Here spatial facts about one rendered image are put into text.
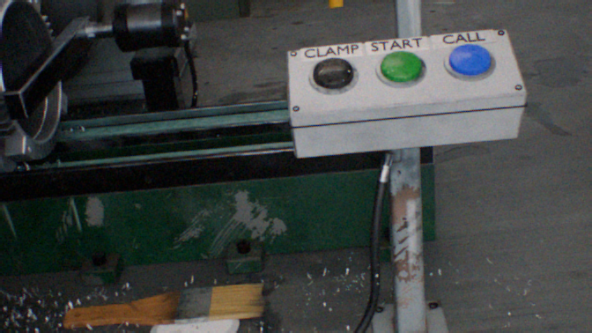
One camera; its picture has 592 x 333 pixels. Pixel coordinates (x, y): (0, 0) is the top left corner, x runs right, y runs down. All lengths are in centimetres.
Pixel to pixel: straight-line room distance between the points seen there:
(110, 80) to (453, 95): 86
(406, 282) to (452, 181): 30
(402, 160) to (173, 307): 30
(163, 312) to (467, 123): 37
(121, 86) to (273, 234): 58
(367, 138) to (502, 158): 46
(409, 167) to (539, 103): 58
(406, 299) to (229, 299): 19
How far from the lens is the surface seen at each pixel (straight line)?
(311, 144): 54
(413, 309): 67
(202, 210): 79
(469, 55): 55
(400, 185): 60
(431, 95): 53
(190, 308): 75
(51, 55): 83
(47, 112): 90
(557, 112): 112
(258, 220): 79
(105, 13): 105
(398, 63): 54
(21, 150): 80
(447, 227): 84
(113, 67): 129
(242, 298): 75
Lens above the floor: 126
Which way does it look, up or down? 27 degrees down
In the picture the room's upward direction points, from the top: 7 degrees counter-clockwise
